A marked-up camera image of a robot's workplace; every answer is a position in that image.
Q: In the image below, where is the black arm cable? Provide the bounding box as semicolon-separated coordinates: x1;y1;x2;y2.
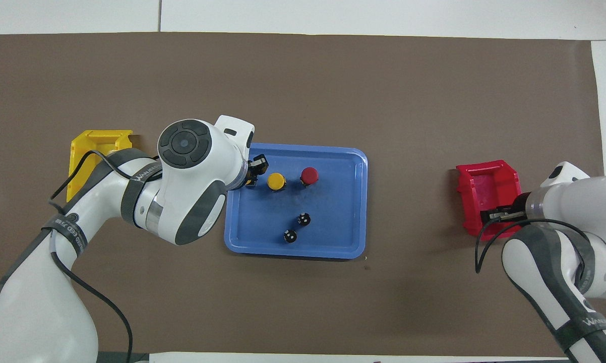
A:
48;149;163;363
475;217;592;275

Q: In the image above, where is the brown paper mat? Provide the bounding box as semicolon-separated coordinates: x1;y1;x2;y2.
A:
0;32;606;359

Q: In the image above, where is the red plastic bin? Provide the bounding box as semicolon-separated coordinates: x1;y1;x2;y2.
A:
456;160;530;241

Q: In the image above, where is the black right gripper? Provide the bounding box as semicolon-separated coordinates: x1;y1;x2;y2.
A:
480;193;533;224

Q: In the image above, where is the grey mounting plate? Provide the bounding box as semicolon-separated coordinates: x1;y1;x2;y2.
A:
95;351;150;363

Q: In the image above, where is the yellow plastic bin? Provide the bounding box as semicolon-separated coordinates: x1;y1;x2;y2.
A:
67;130;134;203

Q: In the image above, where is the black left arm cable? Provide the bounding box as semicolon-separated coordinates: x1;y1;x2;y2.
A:
48;149;163;363

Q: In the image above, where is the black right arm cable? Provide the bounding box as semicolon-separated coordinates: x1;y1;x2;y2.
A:
475;217;592;275

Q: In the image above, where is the blue plastic tray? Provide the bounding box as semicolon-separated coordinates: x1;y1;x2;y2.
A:
224;143;369;260

